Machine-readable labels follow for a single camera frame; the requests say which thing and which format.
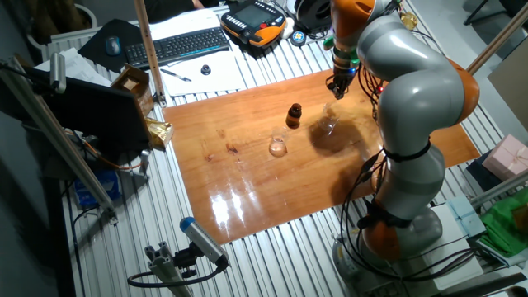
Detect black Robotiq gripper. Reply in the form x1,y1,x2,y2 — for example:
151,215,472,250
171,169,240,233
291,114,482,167
328,65,358,100

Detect clear tapered cup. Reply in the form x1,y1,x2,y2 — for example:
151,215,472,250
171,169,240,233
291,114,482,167
318,101,342,135

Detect amber glass bottle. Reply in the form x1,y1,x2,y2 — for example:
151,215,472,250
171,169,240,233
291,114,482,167
285,102,304,129

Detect black round spool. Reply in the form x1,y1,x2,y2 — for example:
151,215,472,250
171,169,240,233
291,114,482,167
293,0,333,34

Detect clear graduated glass beaker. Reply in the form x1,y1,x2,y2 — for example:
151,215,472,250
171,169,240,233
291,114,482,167
268,126,290,158

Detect crumpled gold wrapper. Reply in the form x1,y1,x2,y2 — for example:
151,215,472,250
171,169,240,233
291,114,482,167
398,11,420,32

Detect black orange teach pendant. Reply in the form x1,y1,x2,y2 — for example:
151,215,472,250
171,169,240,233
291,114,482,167
219,0,288,48

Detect white printed paper sheet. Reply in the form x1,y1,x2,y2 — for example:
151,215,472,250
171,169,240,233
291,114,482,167
158,49,248,98

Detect varnished wooden board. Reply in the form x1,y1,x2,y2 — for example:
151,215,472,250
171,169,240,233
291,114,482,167
163,68,482,245

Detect dark blue box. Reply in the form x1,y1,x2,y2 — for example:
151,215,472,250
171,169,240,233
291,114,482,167
464,150,504,191

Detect black pen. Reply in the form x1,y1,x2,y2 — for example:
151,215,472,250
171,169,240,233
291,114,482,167
159,68,193,83

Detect white paper stack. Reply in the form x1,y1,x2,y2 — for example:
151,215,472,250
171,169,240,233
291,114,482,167
148,7,224,42
35,47,112,87

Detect black computer keyboard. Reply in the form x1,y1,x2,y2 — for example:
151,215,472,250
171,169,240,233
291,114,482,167
124,26,231,70

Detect beige cardboard panel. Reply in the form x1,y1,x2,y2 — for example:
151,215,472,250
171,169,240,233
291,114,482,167
488,47,528,133

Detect light blue box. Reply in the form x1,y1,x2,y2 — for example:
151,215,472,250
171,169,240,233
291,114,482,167
447,195,487,238

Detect pink gift box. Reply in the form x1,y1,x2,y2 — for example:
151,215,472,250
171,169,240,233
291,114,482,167
481,134,528,182

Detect white base box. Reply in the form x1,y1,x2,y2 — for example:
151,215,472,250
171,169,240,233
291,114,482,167
424,201,484,292

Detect gold foil bag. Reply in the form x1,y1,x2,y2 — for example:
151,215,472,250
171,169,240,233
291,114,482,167
144,117,175,152

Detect black office chair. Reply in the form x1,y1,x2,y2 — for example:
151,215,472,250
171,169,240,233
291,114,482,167
464,0,528,26

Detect aluminium profile bar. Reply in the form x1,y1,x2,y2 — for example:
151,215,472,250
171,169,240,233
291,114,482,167
469,168,528,210

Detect open cardboard box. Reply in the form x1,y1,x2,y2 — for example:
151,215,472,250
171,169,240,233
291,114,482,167
110,64,154,117

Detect green cloth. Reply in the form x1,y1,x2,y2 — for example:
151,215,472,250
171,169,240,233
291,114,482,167
478,187,528,259

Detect blue grey computer mouse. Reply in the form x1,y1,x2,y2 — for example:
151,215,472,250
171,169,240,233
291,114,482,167
105,35,123,57

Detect black flat monitor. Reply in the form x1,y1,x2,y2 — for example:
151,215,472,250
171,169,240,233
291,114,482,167
22,65,153,156

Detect black mouse pad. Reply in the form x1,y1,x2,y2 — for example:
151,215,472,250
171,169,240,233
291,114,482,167
77,18,144,73

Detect white radiator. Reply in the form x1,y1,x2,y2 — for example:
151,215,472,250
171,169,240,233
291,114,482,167
40,27,104,63

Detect green flange mount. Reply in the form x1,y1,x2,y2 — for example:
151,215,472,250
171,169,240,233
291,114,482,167
323,35,361,68

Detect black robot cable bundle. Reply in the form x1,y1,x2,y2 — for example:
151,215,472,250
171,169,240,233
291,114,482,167
337,64,479,285

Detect clamped metal frame post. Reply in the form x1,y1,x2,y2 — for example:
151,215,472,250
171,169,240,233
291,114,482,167
465,2,528,76

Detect wooden frame post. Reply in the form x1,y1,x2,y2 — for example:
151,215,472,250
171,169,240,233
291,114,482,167
133,0,167,107

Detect grey camera with blue cap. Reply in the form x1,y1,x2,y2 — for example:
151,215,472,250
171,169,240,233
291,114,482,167
179,216,230,267

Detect orange cable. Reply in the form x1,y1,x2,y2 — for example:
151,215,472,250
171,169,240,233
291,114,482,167
80,131,144,171

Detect aluminium profile bracket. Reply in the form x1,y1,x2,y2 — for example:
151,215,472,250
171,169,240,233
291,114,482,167
144,241,195,297

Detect black camera cable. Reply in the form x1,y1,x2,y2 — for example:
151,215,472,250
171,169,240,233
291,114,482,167
126,263,228,289

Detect grey depth camera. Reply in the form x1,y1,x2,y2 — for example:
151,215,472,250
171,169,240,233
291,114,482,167
49,51,67,95

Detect beige diagonal frame bar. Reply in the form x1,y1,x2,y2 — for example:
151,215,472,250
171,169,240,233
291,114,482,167
0,57,119,224

